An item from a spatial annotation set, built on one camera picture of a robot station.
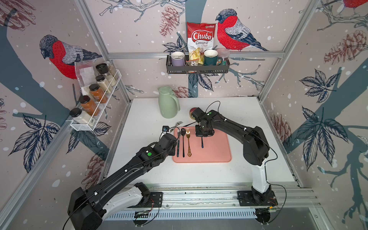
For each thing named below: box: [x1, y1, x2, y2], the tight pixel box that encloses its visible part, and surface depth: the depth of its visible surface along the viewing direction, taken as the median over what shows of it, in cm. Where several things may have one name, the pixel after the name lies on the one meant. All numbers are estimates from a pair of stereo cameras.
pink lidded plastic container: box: [217, 47, 230, 66], surface depth 87 cm
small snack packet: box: [185, 58, 200, 67], surface depth 87 cm
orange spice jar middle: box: [88, 83, 109, 104], surface depth 73 cm
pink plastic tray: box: [172, 126, 232, 163], surface depth 92 cm
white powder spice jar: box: [69, 107, 96, 127], surface depth 62 cm
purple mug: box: [171, 51, 185, 67], surface depth 84 cm
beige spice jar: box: [95, 74, 112, 94], surface depth 78 cm
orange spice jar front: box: [79, 94, 101, 117], surface depth 68 cm
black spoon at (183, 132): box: [180, 127, 186, 158], surface depth 100 cm
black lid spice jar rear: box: [95, 62, 117, 87], surface depth 81 cm
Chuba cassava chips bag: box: [186, 22, 217, 54], surface depth 81 cm
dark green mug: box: [203, 49, 223, 66], surface depth 85 cm
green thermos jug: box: [157, 85, 181, 119], surface depth 97 cm
